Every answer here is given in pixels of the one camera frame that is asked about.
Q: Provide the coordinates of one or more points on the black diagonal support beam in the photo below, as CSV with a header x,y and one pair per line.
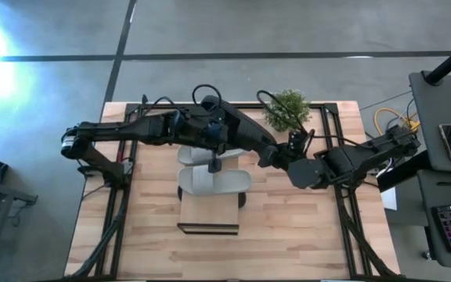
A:
x,y
403,172

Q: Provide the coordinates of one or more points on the white paper sheet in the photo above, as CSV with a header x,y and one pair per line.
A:
x,y
390,199

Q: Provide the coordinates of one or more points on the black metal table frame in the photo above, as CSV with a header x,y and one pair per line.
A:
x,y
327,117

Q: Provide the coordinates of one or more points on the small green potted plant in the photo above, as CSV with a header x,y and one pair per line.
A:
x,y
292,113

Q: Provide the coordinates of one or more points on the black metal pole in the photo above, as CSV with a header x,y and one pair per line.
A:
x,y
450,62

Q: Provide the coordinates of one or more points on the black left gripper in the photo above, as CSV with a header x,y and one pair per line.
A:
x,y
213,133

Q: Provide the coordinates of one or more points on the grey keyboard cart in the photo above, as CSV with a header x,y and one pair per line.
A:
x,y
444,188

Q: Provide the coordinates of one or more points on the wooden shelf with black frame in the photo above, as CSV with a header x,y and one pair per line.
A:
x,y
210,213

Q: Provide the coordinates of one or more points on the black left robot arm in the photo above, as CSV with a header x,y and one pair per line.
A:
x,y
131,131

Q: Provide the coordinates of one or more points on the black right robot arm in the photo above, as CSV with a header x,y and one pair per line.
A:
x,y
351,162

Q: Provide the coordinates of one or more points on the grey rubber slide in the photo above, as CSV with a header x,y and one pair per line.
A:
x,y
194,156
217,181

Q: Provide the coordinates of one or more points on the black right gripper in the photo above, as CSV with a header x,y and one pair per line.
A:
x,y
298,145

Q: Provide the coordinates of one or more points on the grey side desk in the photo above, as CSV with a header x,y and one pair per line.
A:
x,y
437,113

